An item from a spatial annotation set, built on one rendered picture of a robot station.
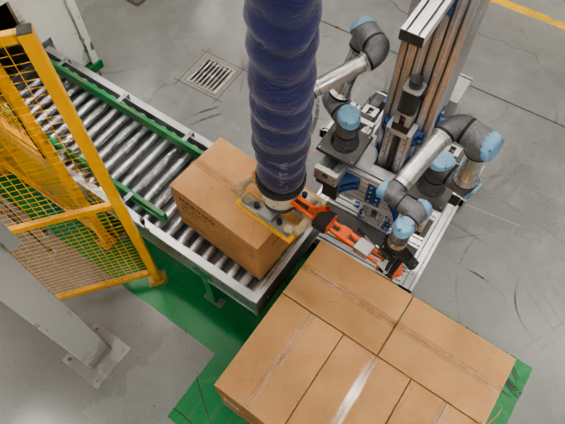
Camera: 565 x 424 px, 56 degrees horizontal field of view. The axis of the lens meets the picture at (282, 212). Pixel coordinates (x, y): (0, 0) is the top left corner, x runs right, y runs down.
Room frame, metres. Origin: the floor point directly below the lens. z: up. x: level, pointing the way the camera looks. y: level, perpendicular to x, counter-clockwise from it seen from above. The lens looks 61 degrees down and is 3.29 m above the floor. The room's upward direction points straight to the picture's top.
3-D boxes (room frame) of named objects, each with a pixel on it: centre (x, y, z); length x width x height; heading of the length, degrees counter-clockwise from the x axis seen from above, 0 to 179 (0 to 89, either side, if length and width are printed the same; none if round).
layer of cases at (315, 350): (0.61, -0.43, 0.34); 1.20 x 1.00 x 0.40; 55
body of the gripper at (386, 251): (0.92, -0.44, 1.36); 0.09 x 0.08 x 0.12; 50
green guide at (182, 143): (2.34, 1.05, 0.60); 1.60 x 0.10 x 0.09; 55
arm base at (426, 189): (1.42, -0.74, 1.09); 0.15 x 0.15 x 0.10
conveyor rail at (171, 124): (2.18, 0.72, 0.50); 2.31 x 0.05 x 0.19; 55
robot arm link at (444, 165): (1.41, -0.75, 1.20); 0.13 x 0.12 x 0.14; 46
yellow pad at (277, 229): (1.21, 0.07, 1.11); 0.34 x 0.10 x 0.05; 51
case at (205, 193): (1.44, 0.23, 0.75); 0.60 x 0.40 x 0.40; 51
